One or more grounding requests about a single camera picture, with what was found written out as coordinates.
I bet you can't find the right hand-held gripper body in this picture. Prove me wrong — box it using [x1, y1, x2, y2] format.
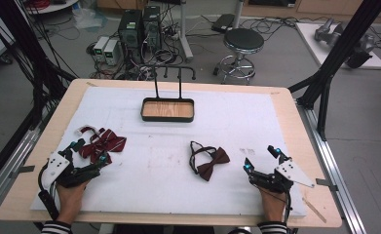
[247, 158, 317, 194]

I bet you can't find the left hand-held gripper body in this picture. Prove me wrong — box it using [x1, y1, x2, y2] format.
[41, 151, 102, 190]

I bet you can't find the dark red striped bow tie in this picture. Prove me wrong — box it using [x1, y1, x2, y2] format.
[74, 125, 128, 166]

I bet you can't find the brown bow tie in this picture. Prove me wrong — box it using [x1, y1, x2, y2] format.
[189, 139, 231, 182]

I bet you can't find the black rack with wooden base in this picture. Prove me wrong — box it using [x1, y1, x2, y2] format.
[139, 64, 198, 124]

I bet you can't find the person's right hand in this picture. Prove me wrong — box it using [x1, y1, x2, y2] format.
[257, 185, 288, 224]

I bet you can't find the person's left hand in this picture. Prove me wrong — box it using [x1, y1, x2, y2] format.
[55, 178, 91, 225]

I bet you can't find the thin wooden stick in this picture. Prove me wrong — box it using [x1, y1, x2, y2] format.
[302, 196, 327, 224]

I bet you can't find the white foam mat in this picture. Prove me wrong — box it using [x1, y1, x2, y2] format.
[29, 85, 308, 218]

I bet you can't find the white power supply box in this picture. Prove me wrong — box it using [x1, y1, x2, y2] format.
[103, 38, 120, 66]
[92, 35, 110, 63]

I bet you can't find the white floor board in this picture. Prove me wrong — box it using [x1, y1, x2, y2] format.
[294, 21, 381, 70]

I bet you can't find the black round stool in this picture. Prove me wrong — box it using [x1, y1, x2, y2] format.
[212, 27, 266, 86]

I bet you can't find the black computer tower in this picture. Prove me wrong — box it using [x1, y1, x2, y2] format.
[141, 5, 163, 53]
[117, 9, 144, 65]

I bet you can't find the clear plastic bag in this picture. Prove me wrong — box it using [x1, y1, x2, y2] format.
[71, 5, 109, 33]

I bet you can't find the black flat box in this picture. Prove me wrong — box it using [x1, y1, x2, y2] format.
[210, 13, 237, 34]

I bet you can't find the white desk leg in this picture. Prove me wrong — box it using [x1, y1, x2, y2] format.
[177, 0, 195, 63]

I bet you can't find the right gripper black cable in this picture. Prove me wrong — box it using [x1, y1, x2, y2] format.
[283, 190, 293, 226]

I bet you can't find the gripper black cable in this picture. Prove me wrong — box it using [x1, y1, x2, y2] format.
[283, 190, 293, 226]
[37, 161, 61, 221]

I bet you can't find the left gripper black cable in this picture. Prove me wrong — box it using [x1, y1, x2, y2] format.
[37, 161, 61, 221]

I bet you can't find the aluminium rail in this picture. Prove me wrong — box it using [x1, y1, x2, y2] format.
[0, 126, 43, 219]
[296, 97, 368, 234]

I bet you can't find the black frame post with cables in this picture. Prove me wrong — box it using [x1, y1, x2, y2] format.
[0, 0, 77, 131]

